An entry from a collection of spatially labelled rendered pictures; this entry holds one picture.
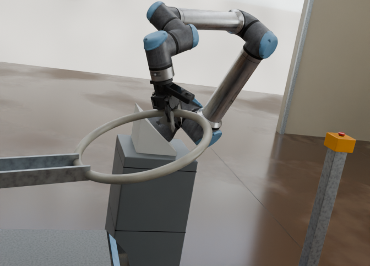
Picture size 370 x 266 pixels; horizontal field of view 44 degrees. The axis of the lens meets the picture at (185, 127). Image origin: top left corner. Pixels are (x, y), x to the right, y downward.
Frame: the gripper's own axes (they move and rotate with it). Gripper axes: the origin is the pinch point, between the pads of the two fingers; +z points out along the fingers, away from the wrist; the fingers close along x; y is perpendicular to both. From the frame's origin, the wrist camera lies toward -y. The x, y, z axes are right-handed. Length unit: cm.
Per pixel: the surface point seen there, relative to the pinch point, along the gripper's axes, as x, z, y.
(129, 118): 8.2, -6.5, 15.7
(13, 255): 69, 12, 23
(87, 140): 27.3, -6.4, 21.3
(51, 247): 58, 17, 19
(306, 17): -521, 98, 98
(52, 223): -37, 110, 149
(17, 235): 60, 13, 32
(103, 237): 42.2, 23.9, 11.8
